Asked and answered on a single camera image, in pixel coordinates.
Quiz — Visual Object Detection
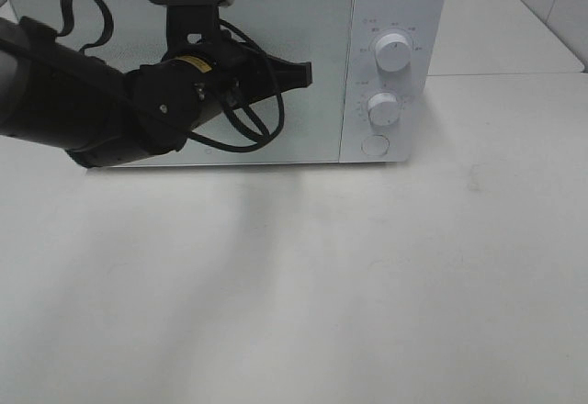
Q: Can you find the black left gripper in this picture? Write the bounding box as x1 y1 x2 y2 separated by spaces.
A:
137 5 312 106

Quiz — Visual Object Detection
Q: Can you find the white microwave door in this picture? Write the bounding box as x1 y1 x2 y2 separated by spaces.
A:
6 0 356 169

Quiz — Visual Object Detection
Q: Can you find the white timer knob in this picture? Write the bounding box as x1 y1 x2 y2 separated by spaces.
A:
367 93 401 127

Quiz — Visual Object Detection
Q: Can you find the round white door button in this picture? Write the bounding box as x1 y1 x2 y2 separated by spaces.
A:
361 135 390 157

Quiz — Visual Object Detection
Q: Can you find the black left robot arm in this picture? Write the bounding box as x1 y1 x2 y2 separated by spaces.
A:
1 12 312 169

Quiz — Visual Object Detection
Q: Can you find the white microwave oven body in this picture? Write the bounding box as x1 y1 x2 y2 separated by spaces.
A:
8 0 444 163

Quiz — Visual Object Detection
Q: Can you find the upper white power knob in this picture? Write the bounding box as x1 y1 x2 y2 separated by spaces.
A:
373 29 413 73

